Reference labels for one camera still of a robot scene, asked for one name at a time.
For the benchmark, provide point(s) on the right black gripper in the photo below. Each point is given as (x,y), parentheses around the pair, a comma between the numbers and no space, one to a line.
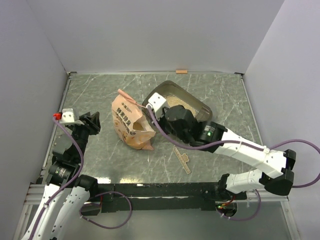
(161,120)

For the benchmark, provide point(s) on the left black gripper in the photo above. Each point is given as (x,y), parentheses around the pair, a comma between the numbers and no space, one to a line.
(94,125)

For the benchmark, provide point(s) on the orange cat litter bag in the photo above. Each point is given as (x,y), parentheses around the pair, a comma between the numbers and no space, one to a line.
(130,123)

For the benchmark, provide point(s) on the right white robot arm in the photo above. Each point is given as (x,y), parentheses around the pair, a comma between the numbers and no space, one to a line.
(272,169)

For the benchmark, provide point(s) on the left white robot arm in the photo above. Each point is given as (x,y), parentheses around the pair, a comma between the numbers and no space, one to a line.
(66,189)

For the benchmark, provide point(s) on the beige cat litter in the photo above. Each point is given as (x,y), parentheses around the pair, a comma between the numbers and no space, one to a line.
(188,103)

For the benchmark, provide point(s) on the grey translucent litter box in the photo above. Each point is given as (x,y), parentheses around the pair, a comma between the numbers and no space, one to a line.
(176,95)

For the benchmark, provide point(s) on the orange tape piece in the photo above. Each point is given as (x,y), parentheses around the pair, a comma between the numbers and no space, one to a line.
(181,71)

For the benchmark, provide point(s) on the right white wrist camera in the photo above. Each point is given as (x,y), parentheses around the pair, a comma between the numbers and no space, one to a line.
(157,103)

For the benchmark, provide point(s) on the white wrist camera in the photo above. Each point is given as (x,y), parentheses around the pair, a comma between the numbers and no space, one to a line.
(68,116)
(157,103)

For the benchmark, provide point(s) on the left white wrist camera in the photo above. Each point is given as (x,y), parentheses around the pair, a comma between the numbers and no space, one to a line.
(68,116)

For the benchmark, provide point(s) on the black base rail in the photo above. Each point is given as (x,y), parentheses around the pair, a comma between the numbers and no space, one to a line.
(163,196)

